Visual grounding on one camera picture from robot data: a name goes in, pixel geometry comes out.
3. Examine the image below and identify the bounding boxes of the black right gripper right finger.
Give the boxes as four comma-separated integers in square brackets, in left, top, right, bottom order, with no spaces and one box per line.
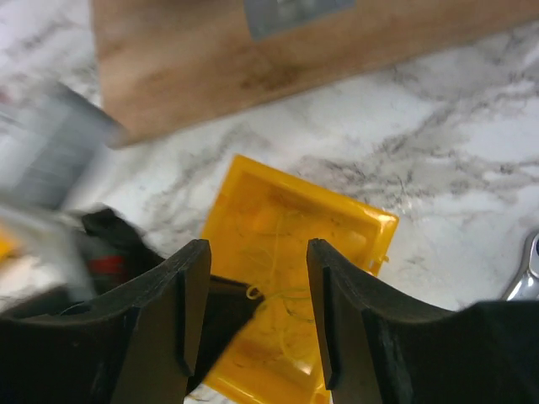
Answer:
[307,239,538,403]

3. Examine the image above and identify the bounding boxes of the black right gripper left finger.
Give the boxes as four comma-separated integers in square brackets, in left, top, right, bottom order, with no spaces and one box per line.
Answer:
[1,240,211,403]

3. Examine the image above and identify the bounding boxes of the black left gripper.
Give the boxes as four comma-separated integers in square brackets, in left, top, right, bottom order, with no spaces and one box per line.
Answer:
[79,208,264,391]

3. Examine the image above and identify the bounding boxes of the loose yellow plastic bin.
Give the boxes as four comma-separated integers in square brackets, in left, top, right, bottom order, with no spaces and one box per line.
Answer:
[201,156,398,403]

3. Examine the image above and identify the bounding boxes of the silver ratchet wrench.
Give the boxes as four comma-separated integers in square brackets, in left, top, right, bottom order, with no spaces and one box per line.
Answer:
[502,230,539,301]

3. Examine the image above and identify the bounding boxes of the wooden base board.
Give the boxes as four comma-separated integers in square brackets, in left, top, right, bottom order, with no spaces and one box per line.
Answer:
[90,1,538,145]

